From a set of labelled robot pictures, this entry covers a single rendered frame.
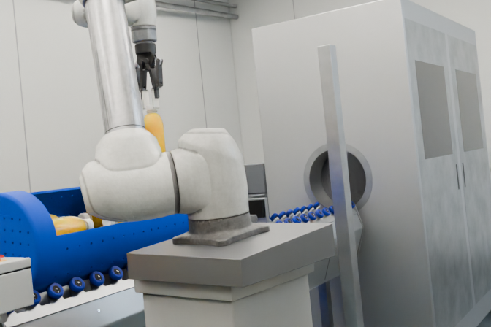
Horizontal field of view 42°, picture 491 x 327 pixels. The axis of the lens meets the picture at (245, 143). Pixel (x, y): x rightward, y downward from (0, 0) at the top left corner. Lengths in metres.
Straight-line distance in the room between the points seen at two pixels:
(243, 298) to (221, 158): 0.33
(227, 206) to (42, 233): 0.49
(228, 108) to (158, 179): 6.17
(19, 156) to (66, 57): 1.06
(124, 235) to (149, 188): 0.45
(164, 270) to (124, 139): 0.32
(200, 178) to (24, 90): 4.49
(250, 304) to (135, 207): 0.34
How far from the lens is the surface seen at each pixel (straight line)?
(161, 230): 2.04
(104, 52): 1.64
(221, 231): 1.53
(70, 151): 6.09
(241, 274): 1.34
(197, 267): 1.42
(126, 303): 1.95
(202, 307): 1.49
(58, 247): 1.75
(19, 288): 1.43
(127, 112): 1.57
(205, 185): 1.51
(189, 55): 7.29
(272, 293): 1.53
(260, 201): 2.71
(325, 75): 2.72
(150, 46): 2.31
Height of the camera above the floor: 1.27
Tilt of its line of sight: 1 degrees up
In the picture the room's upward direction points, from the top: 6 degrees counter-clockwise
